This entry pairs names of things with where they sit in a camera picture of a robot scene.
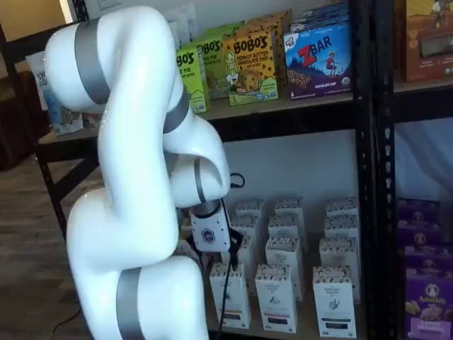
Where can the orange brown snack box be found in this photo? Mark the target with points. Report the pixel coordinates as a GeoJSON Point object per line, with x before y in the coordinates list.
{"type": "Point", "coordinates": [428, 42]}

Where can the green Bobo's box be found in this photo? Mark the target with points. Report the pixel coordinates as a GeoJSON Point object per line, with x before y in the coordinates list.
{"type": "Point", "coordinates": [194, 71]}
{"type": "Point", "coordinates": [223, 30]}
{"type": "Point", "coordinates": [214, 71]}

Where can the white box pink strip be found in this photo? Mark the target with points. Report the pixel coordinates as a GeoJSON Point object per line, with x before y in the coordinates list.
{"type": "Point", "coordinates": [276, 301]}
{"type": "Point", "coordinates": [283, 251]}
{"type": "Point", "coordinates": [285, 226]}
{"type": "Point", "coordinates": [288, 207]}

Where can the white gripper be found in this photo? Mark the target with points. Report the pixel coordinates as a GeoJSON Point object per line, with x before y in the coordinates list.
{"type": "Point", "coordinates": [210, 233]}

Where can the white plastic sheet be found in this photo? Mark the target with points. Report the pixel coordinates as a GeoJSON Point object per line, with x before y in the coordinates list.
{"type": "Point", "coordinates": [424, 159]}

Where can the granola bag blue label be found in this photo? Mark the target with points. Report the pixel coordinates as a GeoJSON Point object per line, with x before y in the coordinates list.
{"type": "Point", "coordinates": [37, 81]}

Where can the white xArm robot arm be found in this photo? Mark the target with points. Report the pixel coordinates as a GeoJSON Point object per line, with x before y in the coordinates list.
{"type": "Point", "coordinates": [134, 106]}

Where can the black metal shelf rack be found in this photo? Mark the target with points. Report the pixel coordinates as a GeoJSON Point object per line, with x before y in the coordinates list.
{"type": "Point", "coordinates": [283, 124]}
{"type": "Point", "coordinates": [424, 108]}

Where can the yellow Bobo's box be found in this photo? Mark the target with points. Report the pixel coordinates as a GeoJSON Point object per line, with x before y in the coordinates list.
{"type": "Point", "coordinates": [272, 17]}
{"type": "Point", "coordinates": [260, 26]}
{"type": "Point", "coordinates": [249, 71]}

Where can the white box grey strip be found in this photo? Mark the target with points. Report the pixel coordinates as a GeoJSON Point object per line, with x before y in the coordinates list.
{"type": "Point", "coordinates": [336, 253]}
{"type": "Point", "coordinates": [339, 226]}
{"type": "Point", "coordinates": [341, 207]}
{"type": "Point", "coordinates": [334, 304]}

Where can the purple Annie's box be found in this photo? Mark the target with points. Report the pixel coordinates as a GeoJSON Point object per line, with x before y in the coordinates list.
{"type": "Point", "coordinates": [430, 311]}
{"type": "Point", "coordinates": [428, 260]}
{"type": "Point", "coordinates": [417, 209]}
{"type": "Point", "coordinates": [419, 233]}

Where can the dark brown cabinet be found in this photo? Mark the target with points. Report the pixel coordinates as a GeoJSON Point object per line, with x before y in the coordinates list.
{"type": "Point", "coordinates": [17, 124]}

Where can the blue Z Bar box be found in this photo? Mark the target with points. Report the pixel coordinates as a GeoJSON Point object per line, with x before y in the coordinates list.
{"type": "Point", "coordinates": [318, 63]}
{"type": "Point", "coordinates": [318, 17]}

